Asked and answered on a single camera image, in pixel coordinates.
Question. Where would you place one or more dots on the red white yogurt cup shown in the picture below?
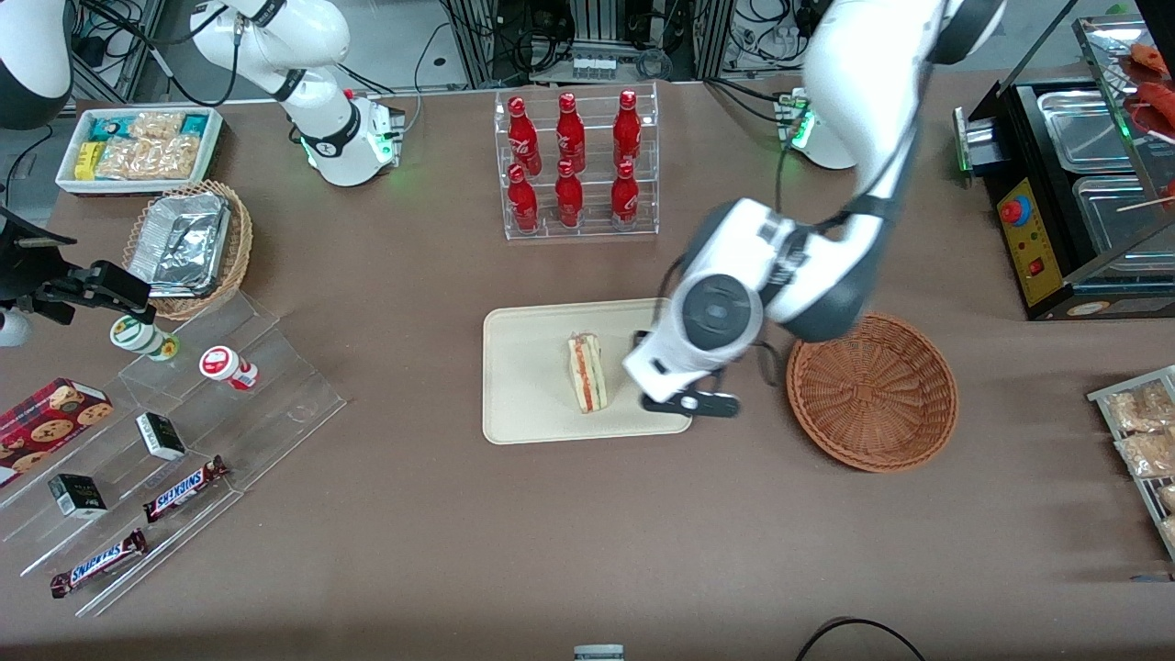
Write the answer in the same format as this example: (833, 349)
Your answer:
(220, 364)

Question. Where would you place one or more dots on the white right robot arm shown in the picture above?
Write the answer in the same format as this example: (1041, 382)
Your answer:
(321, 138)

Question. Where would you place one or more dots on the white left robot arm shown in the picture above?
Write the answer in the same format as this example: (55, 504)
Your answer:
(863, 92)

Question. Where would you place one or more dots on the Snickers bar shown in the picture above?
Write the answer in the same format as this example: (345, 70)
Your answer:
(99, 563)
(184, 489)

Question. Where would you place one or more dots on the clear cracker bag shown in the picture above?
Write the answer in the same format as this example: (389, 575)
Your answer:
(156, 125)
(147, 159)

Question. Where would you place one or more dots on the tray of packaged snacks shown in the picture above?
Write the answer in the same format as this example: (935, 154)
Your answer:
(1102, 397)

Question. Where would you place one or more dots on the wooden skewer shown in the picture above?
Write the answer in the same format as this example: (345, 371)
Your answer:
(1147, 203)

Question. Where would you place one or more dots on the grey device edge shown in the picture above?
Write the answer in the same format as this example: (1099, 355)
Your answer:
(598, 653)

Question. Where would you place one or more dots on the green white yogurt cup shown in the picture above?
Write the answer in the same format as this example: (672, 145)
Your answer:
(138, 336)

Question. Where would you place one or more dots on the red cola bottle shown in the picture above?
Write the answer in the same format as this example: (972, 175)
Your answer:
(570, 136)
(523, 202)
(624, 197)
(568, 197)
(627, 133)
(522, 138)

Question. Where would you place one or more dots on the clear acrylic step display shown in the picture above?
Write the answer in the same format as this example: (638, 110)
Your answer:
(275, 404)

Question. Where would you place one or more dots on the light wicker basket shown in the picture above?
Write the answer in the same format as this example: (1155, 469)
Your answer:
(240, 239)

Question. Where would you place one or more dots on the bagged pastry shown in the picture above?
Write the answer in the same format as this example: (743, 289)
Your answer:
(1169, 532)
(1168, 498)
(1147, 454)
(1138, 408)

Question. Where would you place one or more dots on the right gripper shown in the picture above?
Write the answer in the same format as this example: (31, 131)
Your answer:
(20, 268)

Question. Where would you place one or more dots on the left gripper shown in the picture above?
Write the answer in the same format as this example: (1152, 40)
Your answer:
(638, 336)

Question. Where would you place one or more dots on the teal snack packet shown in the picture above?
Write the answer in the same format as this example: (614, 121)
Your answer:
(108, 128)
(195, 123)

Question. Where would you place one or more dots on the round brown wicker basket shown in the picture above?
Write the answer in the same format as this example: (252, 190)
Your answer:
(872, 395)

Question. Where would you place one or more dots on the stacked foil containers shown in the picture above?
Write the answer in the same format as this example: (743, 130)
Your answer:
(179, 243)

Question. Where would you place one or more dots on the red cookie box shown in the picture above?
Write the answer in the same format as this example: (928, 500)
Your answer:
(46, 422)

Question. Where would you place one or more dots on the small black carton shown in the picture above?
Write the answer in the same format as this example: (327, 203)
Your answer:
(78, 496)
(161, 436)

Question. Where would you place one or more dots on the steel warmer pan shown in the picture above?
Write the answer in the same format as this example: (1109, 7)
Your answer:
(1120, 225)
(1083, 128)

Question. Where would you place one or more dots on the white terminal block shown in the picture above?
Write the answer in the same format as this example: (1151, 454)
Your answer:
(594, 68)

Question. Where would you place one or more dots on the cream plastic tray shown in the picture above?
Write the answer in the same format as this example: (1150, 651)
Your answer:
(532, 386)

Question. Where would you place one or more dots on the triangular sandwich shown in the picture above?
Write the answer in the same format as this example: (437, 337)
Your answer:
(587, 372)

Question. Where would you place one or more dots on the black food warmer appliance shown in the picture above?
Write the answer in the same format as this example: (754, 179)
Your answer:
(1147, 308)

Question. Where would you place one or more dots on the white rectangular snack bin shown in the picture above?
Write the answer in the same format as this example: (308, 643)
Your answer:
(69, 179)

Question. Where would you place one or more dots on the red sausage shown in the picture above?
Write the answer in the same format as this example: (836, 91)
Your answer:
(1152, 57)
(1161, 99)

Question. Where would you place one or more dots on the aluminium profile frame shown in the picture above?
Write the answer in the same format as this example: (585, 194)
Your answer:
(477, 41)

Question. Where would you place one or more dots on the yellow snack packet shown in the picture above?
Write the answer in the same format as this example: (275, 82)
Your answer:
(87, 159)

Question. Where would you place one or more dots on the clear acrylic bottle rack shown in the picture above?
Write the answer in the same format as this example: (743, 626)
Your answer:
(597, 156)

